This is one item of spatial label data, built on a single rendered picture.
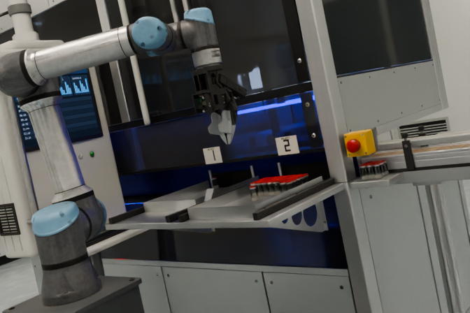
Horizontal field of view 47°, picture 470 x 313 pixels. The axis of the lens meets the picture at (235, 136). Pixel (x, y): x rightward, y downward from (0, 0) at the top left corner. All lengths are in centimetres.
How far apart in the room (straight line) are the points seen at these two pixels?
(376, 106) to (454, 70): 444
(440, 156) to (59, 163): 108
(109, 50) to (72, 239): 48
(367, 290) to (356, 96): 62
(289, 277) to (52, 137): 93
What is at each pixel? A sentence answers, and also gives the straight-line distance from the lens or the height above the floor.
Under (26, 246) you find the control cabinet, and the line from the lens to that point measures 209.
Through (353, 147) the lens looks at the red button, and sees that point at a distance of 163.
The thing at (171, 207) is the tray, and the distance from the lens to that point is 184.
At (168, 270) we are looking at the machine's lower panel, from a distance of 237.
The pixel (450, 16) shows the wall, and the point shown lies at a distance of 637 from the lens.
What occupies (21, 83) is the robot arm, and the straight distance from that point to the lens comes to 145.
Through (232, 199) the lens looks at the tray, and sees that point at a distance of 176.
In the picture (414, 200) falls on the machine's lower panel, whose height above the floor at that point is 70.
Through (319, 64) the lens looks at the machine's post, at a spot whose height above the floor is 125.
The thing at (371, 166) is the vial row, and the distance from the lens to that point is 170.
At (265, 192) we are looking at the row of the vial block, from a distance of 173.
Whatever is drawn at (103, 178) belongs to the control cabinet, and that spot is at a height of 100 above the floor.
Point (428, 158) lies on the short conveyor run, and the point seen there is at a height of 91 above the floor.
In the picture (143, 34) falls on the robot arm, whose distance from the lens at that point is 131.
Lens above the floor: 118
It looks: 3 degrees down
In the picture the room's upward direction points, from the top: 12 degrees counter-clockwise
